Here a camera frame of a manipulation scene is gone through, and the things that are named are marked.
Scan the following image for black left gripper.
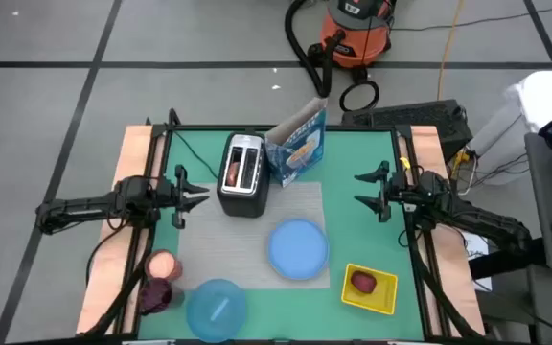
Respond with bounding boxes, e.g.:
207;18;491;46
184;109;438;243
155;164;211;230

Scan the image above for light blue bowl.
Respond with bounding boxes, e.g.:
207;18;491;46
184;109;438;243
185;278;247;344

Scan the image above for black coiled cord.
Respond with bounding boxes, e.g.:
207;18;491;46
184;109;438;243
338;79;381;114

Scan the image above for black computer case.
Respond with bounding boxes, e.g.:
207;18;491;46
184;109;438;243
341;99;473;162

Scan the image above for black aluminium table frame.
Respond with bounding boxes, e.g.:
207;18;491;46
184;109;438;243
77;108;486;342

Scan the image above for orange plastic cup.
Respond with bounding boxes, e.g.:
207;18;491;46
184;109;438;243
144;248;184;283

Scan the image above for toasted bread slice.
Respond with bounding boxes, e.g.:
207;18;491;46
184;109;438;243
225;161;242;187

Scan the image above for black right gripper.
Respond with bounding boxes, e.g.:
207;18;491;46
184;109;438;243
353;160;422;224

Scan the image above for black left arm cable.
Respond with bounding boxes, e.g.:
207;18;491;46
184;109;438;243
85;222;131;288

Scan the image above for blue plate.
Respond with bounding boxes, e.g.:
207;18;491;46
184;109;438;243
266;218;331;282

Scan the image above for black toaster power cord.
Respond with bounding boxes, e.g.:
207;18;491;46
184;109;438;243
173;129;220;182

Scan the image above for yellow cable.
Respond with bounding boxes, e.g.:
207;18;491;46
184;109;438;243
437;0;466;101

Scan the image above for green table mat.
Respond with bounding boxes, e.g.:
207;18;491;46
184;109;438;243
139;128;426;342

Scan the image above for black vacuum hose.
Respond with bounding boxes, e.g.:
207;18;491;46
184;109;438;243
284;0;347;99

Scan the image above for blue frosted flakes cereal box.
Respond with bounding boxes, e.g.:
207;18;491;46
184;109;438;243
264;97;329;188

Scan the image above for dark red apple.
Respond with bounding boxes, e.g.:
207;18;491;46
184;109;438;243
350;270;379;294

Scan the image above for black two-slot toaster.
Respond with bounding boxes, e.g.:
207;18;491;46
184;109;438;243
216;132;271;219

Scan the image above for white plastic bag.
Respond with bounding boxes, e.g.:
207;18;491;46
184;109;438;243
470;70;552;186

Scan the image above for white paper sheet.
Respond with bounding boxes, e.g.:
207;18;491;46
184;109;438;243
462;229;492;291

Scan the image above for black floor cable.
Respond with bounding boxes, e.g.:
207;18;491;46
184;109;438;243
390;1;552;33

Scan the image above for dark red plastic cup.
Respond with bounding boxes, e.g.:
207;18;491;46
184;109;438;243
138;277;174;316

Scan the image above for yellow plastic tray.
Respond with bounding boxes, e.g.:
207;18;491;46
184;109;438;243
340;263;399;316

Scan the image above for orange shop vacuum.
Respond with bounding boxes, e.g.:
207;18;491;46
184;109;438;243
319;0;395;68

